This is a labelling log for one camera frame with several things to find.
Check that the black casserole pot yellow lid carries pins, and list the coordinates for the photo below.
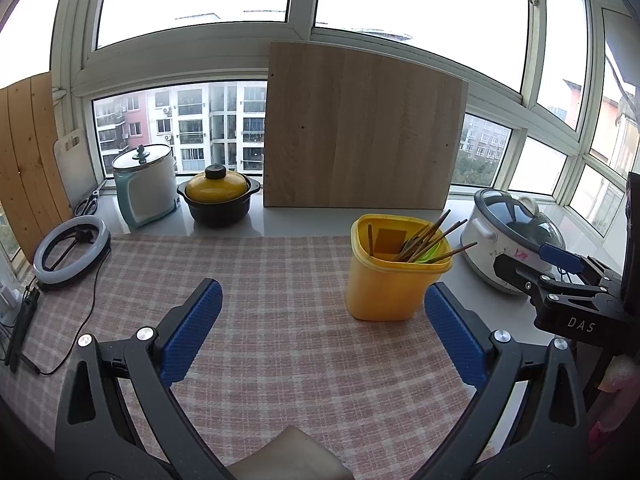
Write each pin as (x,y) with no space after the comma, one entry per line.
(220,205)

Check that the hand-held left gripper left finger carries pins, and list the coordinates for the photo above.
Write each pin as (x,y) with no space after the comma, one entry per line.
(192,330)

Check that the apartment building outside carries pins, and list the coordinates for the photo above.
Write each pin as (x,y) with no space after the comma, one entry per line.
(200,120)

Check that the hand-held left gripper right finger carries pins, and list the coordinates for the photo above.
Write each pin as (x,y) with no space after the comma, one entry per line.
(455,335)

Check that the yellow plastic container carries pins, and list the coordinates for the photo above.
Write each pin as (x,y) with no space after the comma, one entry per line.
(385,290)

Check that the pink checked tablecloth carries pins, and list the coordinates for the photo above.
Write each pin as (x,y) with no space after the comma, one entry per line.
(280,285)

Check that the wooden slat board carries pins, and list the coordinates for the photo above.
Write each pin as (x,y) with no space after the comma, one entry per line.
(30,160)

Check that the light wooden board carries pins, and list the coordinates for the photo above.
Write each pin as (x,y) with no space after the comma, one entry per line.
(360,125)

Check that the green plastic utensil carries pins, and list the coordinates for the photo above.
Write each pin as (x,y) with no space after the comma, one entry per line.
(425,256)

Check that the scissors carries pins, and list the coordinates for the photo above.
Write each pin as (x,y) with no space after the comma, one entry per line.
(90,202)

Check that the white floral rice cooker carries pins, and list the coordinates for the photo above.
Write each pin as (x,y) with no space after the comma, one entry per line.
(505,230)

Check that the white and teal electric cooker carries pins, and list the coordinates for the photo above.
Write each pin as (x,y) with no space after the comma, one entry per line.
(145,190)

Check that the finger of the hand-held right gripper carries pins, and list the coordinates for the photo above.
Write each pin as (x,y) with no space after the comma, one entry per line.
(520,272)
(560,255)

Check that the brown chair back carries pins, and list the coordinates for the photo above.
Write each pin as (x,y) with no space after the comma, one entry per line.
(295,455)

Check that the white cutting board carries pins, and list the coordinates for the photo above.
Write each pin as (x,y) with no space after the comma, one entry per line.
(75,170)

